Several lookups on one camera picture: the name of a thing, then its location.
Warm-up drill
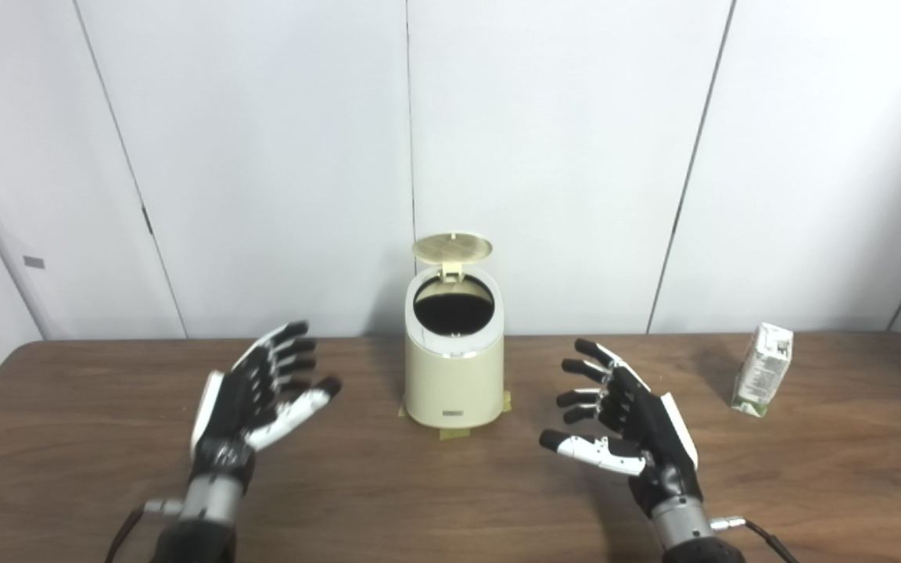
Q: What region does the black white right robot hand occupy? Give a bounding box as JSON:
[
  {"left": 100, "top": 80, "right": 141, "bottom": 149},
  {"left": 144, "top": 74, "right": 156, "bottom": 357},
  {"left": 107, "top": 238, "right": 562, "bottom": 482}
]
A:
[{"left": 540, "top": 339, "right": 703, "bottom": 517}]

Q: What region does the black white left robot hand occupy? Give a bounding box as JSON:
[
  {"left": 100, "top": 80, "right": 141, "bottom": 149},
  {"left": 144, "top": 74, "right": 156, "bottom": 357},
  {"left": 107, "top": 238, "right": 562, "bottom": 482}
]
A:
[{"left": 190, "top": 321, "right": 343, "bottom": 489}]

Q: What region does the white green milk carton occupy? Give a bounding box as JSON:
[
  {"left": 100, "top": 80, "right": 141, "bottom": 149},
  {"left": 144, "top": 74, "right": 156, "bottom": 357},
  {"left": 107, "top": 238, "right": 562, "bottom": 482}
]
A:
[{"left": 730, "top": 322, "right": 795, "bottom": 418}]

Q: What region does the cream-colored round bin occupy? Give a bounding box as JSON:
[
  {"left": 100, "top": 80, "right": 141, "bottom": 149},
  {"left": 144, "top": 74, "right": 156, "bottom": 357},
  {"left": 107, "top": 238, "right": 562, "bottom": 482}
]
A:
[{"left": 404, "top": 266, "right": 505, "bottom": 429}]

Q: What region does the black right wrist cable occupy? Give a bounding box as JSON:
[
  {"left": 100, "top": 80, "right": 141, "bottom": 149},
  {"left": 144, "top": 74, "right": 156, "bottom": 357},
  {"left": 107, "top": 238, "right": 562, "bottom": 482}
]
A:
[{"left": 713, "top": 515, "right": 800, "bottom": 563}]

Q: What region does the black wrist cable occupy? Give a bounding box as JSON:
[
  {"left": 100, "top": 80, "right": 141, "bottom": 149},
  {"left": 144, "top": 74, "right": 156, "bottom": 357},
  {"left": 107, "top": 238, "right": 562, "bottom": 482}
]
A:
[
  {"left": 104, "top": 500, "right": 185, "bottom": 563},
  {"left": 713, "top": 515, "right": 800, "bottom": 563}
]

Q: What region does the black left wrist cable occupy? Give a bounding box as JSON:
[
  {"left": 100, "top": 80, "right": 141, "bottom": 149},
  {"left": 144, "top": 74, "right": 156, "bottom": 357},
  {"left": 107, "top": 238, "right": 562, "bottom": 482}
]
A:
[{"left": 104, "top": 500, "right": 185, "bottom": 563}]

